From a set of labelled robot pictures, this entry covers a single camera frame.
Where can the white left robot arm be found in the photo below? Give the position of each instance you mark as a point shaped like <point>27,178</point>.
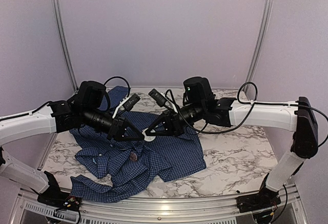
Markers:
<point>56,117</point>

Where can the black wrist camera on left gripper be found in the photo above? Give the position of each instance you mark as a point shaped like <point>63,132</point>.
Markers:
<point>126,104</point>

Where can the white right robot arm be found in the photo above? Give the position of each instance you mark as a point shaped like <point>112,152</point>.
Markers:
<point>201,103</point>

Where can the black wrist camera on right gripper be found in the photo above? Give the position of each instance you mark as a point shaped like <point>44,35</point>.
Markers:
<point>162,101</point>

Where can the blue plaid shirt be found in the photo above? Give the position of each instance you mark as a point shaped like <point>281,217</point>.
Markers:
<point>170,158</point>

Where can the aluminium front frame rail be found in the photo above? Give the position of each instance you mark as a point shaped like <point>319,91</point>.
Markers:
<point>215,209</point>

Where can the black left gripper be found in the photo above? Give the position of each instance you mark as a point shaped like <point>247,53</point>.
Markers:
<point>122,126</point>

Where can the black wrist camera on gripper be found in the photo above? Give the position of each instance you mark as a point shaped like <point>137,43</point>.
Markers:
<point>126,104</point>
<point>162,101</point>

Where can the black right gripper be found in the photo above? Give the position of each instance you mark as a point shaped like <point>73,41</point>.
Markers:
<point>171,123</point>

